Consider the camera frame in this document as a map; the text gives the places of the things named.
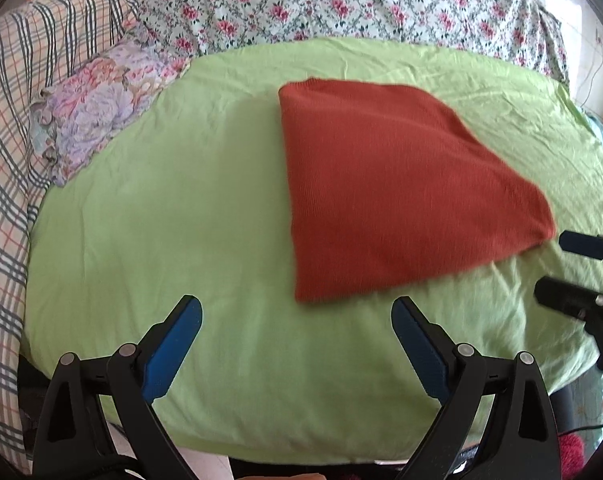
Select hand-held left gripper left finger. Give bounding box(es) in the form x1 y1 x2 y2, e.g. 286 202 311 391
31 294 204 480

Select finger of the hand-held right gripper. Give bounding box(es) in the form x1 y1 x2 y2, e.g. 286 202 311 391
558 230 603 262
534 275 603 322

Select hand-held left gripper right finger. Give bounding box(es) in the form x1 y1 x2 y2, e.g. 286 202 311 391
390 296 562 480

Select orange knit sweater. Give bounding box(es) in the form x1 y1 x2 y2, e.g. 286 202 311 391
278 78 557 305

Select light green bed sheet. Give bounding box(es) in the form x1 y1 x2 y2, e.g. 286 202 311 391
18 37 603 463

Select red fuzzy slipper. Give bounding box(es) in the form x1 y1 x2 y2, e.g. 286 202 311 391
556 432 588 477

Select purple floral pillow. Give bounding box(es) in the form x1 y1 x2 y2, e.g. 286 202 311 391
31 42 192 188

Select plaid striped blanket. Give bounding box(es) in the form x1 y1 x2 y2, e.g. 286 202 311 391
0 0 152 476

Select floral rose bed cover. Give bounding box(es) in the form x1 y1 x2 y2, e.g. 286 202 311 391
136 0 571 87

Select black cable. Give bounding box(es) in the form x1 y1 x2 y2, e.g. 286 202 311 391
559 422 603 437

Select thin white wall cable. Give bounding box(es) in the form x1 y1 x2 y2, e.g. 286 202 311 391
579 30 603 107

